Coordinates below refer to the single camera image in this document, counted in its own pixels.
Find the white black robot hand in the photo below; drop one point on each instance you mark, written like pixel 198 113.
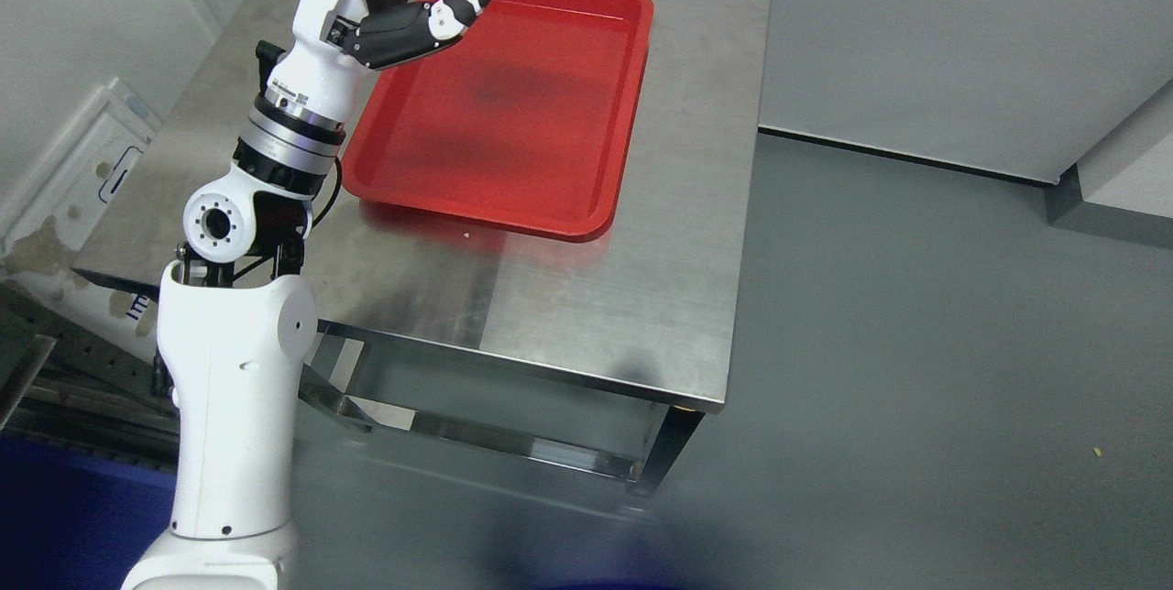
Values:
pixel 338 42

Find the stainless steel table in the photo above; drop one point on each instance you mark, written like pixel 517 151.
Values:
pixel 646 310

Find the white cardboard box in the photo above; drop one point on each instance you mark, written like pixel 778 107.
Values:
pixel 101 147

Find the red plastic tray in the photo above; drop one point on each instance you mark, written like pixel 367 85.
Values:
pixel 524 124

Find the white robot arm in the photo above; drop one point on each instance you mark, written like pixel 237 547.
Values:
pixel 236 320

